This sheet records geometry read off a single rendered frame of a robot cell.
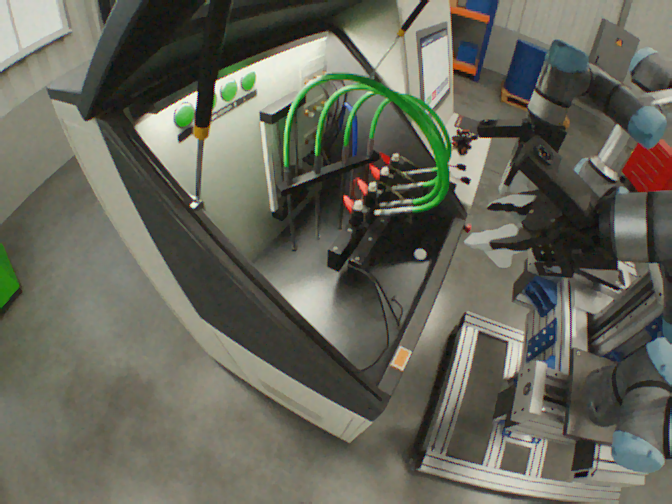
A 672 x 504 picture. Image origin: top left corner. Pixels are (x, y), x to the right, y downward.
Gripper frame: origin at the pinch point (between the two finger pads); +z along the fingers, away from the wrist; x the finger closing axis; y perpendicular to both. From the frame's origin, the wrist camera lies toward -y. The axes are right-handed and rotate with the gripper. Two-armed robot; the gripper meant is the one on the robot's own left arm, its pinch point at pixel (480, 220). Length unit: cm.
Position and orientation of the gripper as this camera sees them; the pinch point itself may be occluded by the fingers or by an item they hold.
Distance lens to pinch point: 47.8
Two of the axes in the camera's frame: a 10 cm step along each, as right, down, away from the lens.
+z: -4.4, -0.2, 9.0
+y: 6.2, 7.2, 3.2
